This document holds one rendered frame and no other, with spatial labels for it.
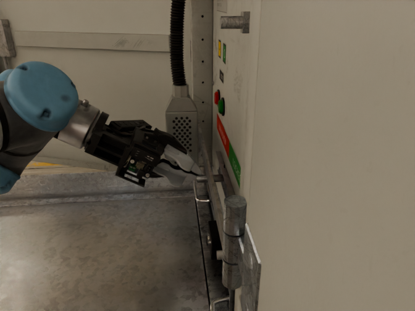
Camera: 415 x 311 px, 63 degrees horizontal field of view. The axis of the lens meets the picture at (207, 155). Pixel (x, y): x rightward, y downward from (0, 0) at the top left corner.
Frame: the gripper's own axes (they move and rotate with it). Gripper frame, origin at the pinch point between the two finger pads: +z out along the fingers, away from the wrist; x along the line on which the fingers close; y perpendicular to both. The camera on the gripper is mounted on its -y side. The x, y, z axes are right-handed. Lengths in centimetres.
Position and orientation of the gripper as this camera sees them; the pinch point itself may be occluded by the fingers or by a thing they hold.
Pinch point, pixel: (195, 171)
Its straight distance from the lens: 64.8
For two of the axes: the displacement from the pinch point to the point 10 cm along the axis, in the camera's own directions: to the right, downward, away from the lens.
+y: 1.0, 4.2, -9.0
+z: 8.6, 4.2, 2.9
